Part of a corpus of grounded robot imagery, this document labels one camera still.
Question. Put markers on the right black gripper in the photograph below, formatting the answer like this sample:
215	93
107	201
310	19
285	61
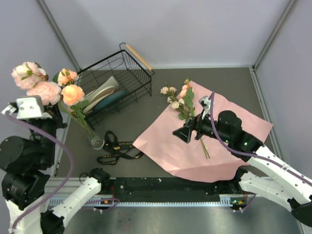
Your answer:
195	123

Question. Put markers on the pink wrapping paper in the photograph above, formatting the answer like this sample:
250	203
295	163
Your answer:
188	161

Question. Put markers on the black ribbon gold lettering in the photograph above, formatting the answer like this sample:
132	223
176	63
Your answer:
116	149

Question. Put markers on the peach rose flower stem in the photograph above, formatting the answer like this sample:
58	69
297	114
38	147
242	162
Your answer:
73	100

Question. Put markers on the pale pink peony stem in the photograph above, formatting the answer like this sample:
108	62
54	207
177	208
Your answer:
31	77

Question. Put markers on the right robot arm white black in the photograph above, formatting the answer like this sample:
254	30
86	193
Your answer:
287	187

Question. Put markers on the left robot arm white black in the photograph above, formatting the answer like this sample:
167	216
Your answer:
24	161

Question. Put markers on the clear glass vase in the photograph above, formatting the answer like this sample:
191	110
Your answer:
97	142

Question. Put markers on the small pink rose sprig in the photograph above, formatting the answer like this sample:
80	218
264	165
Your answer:
176	102

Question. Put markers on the eucalyptus pink flower sprig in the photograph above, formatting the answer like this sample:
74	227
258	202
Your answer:
187	94

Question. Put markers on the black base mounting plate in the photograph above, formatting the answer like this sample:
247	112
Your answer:
131	184

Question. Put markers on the dark teal plate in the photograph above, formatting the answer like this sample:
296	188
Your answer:
108	101

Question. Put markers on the white plate in basket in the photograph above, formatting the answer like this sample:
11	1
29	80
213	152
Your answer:
110	82

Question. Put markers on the cream plate in basket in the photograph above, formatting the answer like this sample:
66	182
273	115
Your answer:
94	99

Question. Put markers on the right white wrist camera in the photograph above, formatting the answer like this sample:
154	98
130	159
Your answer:
206	104

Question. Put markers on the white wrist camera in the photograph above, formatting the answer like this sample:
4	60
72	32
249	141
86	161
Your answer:
206	104
27	107

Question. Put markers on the black wire basket wooden handles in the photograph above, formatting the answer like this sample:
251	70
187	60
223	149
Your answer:
128	68

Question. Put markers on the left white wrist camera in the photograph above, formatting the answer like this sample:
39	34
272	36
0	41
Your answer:
27	107

